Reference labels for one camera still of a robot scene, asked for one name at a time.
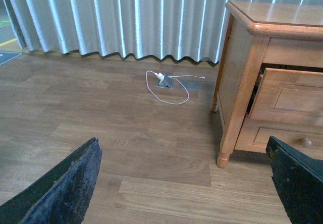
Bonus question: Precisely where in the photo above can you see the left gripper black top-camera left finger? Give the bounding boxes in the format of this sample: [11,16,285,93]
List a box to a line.
[1,138,102,223]

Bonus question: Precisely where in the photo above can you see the closed metal floor plate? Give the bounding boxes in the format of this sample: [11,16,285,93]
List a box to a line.
[180,80,200,91]

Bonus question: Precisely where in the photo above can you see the white floor cable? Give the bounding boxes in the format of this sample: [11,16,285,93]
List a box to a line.
[145,70,206,105]

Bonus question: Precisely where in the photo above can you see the wooden drawer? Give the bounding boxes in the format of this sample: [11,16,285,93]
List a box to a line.
[235,118,322,159]
[249,68,322,127]

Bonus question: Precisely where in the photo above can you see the open metal floor socket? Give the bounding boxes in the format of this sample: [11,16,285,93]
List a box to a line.
[155,73,174,89]

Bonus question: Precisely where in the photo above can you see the white floor charger plug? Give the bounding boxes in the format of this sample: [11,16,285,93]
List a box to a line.
[154,73,165,81]

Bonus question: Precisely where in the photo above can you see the wooden nightstand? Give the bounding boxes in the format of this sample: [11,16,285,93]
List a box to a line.
[211,1,322,168]

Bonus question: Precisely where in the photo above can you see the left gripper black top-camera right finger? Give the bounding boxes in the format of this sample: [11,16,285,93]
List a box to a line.
[266,136,322,223]

